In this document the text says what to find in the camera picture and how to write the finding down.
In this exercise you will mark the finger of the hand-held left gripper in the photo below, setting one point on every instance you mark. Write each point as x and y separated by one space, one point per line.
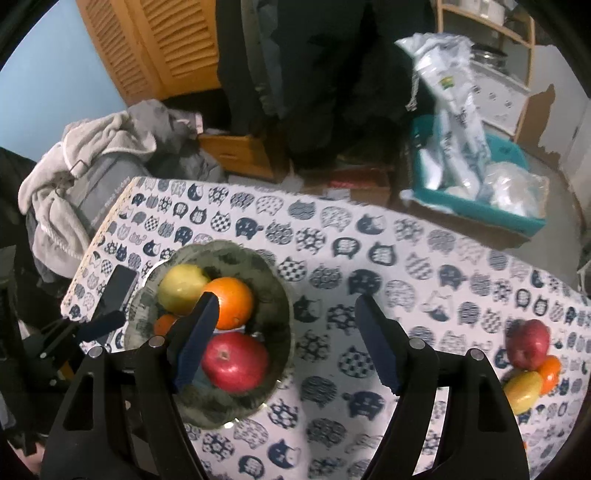
106 323

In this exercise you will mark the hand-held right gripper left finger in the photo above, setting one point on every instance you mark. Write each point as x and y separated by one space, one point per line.
196 341

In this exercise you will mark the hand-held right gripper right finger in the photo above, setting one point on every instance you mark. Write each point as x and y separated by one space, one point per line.
378 341

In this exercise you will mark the small orange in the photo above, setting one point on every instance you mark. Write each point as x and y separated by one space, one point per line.
165 324

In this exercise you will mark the red apple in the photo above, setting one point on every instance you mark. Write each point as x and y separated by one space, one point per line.
235 362
528 344

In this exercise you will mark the large orange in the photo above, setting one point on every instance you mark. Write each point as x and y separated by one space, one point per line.
233 302
550 374

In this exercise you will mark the green glass bowl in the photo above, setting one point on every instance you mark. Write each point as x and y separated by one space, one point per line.
272 295

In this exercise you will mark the yellow mango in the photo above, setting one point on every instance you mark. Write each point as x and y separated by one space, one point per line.
521 392

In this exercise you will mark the black smartphone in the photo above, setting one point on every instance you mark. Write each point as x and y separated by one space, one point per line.
119 288

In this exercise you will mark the cat print tablecloth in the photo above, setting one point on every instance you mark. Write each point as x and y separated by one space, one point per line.
369 240

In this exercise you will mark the pile of grey clothes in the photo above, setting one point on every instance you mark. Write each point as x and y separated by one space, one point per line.
60 221

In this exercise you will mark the grey fabric bag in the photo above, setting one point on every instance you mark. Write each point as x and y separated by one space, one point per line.
101 184

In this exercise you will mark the black bag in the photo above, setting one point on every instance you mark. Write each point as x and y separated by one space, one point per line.
18 207

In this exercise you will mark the teal plastic crate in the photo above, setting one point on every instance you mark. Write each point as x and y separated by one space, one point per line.
461 207

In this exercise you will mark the red flat box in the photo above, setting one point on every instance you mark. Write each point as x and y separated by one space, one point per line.
360 182

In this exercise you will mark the wooden drawer box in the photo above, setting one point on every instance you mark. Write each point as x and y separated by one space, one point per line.
235 152

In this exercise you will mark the clear plastic bag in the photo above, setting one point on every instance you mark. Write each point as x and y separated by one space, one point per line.
512 189

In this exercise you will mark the white rice bag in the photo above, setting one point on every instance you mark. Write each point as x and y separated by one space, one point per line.
455 115

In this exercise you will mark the white printed storage box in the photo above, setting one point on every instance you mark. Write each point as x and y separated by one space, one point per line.
498 99

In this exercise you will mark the black jacket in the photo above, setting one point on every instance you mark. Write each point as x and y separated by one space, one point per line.
332 69

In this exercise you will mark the wooden louvred wardrobe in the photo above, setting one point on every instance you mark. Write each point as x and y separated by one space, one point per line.
152 46

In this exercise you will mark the grey jacket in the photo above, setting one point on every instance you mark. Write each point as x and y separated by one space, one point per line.
272 55

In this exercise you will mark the steel pot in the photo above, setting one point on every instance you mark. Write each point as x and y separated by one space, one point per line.
489 57

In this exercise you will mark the wooden shelf rack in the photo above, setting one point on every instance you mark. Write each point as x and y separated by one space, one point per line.
526 69

